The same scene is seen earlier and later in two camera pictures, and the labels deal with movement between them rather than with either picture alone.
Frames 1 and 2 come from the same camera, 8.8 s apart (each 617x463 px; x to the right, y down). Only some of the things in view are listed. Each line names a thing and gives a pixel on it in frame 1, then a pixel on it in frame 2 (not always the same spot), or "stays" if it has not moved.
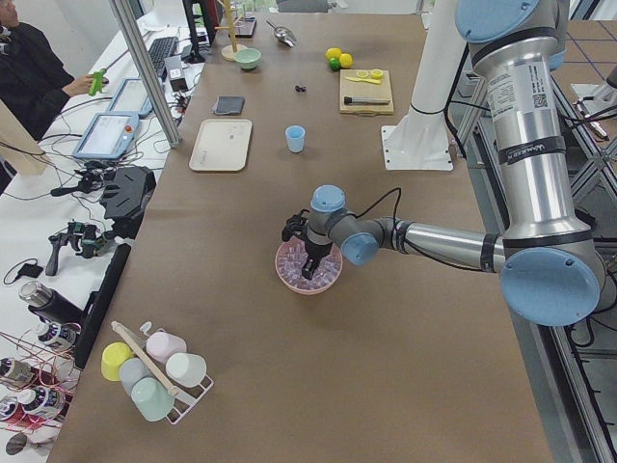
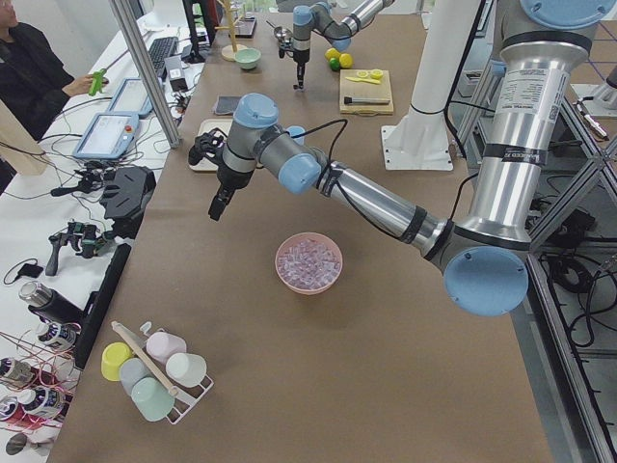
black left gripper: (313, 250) to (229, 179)
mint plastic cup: (152, 398) stays
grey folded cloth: (229, 104) stays
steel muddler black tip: (349, 100) stays
